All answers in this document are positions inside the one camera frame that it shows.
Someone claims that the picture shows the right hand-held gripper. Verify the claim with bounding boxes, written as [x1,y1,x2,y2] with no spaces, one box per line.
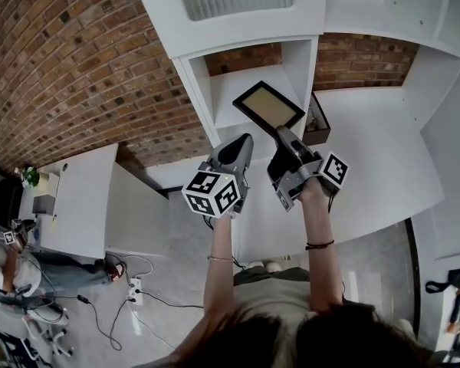
[267,125,350,213]

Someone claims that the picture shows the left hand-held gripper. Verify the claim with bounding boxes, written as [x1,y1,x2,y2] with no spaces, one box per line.
[182,133,255,220]

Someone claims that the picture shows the black picture frame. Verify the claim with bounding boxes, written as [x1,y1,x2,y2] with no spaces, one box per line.
[232,80,307,140]

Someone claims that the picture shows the person's right forearm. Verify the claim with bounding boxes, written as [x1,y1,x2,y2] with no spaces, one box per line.
[297,180,346,314]

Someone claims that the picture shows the person's left forearm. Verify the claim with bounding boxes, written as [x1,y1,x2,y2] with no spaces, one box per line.
[202,213,239,317]

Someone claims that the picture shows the brown open box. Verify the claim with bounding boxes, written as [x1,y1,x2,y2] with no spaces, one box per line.
[302,91,333,146]

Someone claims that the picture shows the white low ledge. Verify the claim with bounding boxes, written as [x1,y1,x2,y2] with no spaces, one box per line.
[145,162,212,201]

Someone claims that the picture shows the black elastic wrist band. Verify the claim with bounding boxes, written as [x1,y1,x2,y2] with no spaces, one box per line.
[305,238,335,251]

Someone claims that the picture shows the person's dark green trousers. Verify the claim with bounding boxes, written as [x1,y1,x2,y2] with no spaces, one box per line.
[232,265,311,288]

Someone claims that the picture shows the person's beige top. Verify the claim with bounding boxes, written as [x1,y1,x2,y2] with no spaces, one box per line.
[229,278,319,360]

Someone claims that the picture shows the white work table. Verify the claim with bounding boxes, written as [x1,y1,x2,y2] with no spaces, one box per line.
[18,142,170,261]

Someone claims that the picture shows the white open shelf unit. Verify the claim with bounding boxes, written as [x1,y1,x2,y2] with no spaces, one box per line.
[324,0,460,60]

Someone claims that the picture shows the white tall cabinet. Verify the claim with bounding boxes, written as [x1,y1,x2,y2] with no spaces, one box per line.
[412,48,460,360]

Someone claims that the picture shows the white power strip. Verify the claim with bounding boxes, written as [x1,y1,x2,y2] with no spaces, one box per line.
[128,277,145,306]

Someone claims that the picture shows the cream square box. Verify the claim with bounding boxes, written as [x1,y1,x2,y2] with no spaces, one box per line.
[38,172,61,199]

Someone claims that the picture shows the grey open box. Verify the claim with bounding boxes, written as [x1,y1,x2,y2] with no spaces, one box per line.
[31,194,58,215]

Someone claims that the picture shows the small green potted plant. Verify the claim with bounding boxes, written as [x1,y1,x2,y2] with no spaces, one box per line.
[21,164,42,188]

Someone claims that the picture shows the black office chair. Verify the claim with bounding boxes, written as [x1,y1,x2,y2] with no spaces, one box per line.
[0,177,25,232]

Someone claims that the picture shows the white office chair base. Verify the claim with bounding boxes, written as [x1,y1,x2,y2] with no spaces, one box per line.
[21,307,72,358]

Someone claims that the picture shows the white floor cable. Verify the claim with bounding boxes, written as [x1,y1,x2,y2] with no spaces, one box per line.
[117,253,154,283]

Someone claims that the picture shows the thin black floor cable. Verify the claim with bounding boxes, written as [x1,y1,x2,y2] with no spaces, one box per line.
[137,289,204,310]

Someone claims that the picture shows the black cable with adapter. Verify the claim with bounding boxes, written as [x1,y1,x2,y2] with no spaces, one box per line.
[76,293,123,352]

